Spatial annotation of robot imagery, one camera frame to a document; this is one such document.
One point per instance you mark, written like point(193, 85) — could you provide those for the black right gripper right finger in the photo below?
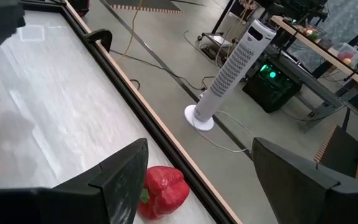
point(291, 186)

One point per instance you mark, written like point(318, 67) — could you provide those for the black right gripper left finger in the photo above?
point(120, 186)

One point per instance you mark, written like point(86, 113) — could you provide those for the red bell pepper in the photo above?
point(166, 189)

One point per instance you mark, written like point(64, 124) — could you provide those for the black mat orange striped edge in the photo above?
point(141, 4)
point(337, 152)

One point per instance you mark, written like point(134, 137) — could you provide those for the black computer green lights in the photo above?
point(272, 90)

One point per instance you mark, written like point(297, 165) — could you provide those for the black table clamp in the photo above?
point(102, 35)

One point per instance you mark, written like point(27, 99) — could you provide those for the white tower fan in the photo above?
point(235, 68)

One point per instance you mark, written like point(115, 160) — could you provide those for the wooden top work table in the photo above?
point(322, 53)

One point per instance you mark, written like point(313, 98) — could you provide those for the black table frame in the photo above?
point(126, 93)

